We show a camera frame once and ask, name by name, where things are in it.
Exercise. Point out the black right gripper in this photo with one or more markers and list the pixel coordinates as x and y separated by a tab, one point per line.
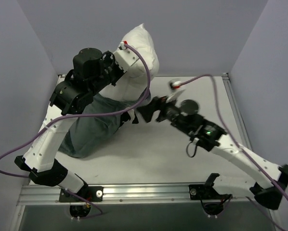
162	109

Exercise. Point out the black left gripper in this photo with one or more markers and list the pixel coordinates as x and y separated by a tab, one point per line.
111	71

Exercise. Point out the white pillow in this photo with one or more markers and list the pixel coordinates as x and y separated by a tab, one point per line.
133	83

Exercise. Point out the dark green pillowcase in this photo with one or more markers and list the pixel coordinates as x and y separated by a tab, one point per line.
87	133

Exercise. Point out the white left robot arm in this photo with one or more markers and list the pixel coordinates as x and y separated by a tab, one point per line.
92	71

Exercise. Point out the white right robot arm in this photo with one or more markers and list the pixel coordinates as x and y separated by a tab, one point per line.
267	181

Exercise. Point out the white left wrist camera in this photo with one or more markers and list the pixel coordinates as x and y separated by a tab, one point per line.
127	60

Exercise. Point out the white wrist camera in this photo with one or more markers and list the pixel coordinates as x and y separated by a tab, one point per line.
176	89
127	60

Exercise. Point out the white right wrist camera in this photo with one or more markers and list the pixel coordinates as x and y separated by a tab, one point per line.
176	89

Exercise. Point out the aluminium right side rail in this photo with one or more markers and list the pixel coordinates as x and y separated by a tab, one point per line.
235	109

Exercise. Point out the aluminium front frame rail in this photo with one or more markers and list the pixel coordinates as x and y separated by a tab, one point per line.
144	191

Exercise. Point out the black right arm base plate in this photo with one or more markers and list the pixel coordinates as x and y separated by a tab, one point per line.
200	192

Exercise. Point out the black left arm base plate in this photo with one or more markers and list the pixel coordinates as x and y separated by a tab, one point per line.
90	193

